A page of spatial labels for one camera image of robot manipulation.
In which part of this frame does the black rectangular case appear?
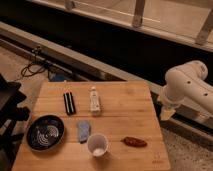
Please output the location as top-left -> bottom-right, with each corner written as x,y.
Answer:
63,92 -> 76,115

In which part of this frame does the blue crumpled cloth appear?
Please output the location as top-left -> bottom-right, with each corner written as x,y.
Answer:
77,120 -> 91,143

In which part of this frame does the dark ceramic bowl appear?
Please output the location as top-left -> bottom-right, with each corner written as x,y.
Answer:
26,115 -> 65,151

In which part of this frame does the white paper cup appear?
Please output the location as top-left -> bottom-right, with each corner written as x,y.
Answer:
87,133 -> 109,157

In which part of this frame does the metal window frame rail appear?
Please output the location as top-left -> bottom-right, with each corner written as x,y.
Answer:
28,0 -> 213,52

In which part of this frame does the white plastic bottle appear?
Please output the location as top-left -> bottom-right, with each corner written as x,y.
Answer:
90,87 -> 101,116

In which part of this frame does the blue object behind table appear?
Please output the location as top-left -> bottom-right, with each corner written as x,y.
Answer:
50,74 -> 65,82

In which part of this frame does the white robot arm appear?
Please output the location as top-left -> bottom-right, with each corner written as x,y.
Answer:
158,60 -> 213,121

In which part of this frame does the black tripod stand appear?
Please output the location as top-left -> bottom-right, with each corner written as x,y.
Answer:
0,73 -> 30,164

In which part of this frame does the brown oblong object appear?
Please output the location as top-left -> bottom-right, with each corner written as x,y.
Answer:
122,137 -> 147,147

